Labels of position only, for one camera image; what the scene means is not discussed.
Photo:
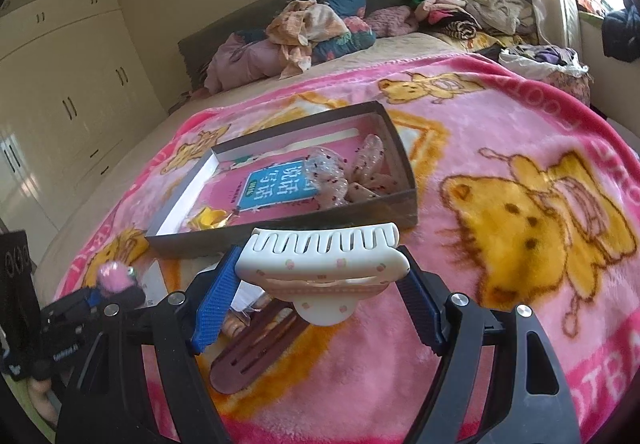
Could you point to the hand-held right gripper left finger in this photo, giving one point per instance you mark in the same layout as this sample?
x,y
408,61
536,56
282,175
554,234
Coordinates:
x,y
217,296

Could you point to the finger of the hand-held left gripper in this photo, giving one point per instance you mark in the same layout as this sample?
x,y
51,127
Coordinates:
x,y
75,306

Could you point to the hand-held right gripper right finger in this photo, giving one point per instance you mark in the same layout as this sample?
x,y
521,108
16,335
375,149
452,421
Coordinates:
x,y
420,304

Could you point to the clear box with white card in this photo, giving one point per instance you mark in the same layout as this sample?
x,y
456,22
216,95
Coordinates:
x,y
155,281

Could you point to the brown hair clip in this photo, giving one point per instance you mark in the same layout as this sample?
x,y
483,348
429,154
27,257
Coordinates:
x,y
250,359

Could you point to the dark cardboard box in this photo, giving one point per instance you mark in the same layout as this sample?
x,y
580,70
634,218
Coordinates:
x,y
380,206

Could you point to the white hair claw clip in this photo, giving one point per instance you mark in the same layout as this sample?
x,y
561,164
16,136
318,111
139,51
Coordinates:
x,y
320,269

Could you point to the person's left hand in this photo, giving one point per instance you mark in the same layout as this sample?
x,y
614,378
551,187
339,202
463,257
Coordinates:
x,y
42,399

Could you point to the yellow hair accessory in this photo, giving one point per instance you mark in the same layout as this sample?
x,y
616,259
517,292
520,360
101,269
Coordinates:
x,y
210,219

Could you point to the green cloth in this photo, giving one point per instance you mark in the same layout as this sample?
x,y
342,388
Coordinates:
x,y
15,409

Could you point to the pink book with teal label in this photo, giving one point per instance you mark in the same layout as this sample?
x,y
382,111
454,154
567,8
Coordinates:
x,y
270,184

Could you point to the pink printed blanket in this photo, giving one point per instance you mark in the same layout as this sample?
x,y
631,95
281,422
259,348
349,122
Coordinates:
x,y
500,174

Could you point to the white built-in wardrobe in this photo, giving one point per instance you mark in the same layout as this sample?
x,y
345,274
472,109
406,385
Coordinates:
x,y
65,74

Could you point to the pink pillow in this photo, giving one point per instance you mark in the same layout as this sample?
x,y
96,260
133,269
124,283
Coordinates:
x,y
240,61

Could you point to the white bag of clothes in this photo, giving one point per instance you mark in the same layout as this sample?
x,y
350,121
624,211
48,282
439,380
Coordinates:
x,y
545,64

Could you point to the dark blue floral quilt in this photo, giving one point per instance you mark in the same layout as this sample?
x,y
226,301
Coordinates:
x,y
350,39

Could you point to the pile of clothes and pillows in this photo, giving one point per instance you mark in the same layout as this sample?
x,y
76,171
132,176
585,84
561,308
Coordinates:
x,y
240,16

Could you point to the purple knit cloth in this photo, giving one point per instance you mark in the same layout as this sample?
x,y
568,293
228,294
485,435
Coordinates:
x,y
392,21

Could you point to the peach floral cloth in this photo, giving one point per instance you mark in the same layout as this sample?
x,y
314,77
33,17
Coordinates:
x,y
305,26

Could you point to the dark cloth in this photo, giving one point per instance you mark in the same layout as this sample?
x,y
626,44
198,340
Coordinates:
x,y
620,31

